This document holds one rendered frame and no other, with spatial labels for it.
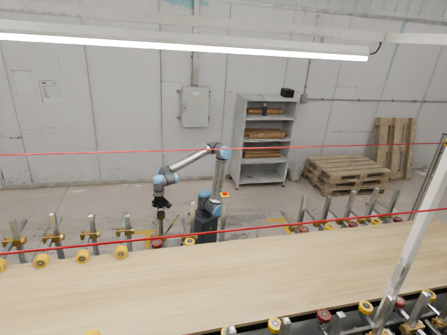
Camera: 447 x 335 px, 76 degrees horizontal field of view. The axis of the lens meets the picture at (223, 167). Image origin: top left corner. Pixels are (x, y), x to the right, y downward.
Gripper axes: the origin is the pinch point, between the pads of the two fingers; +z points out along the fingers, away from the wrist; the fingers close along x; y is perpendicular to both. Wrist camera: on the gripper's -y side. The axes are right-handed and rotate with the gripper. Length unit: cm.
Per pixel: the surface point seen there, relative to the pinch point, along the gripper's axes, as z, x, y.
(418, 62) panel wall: -117, -481, -223
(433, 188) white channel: -83, 11, -175
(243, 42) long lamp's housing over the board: -143, 19, -70
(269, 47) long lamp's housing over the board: -141, 10, -82
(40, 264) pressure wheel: -2, 87, 34
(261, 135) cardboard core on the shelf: 1, -260, -9
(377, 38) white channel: -149, -34, -133
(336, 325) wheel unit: -11, 50, -147
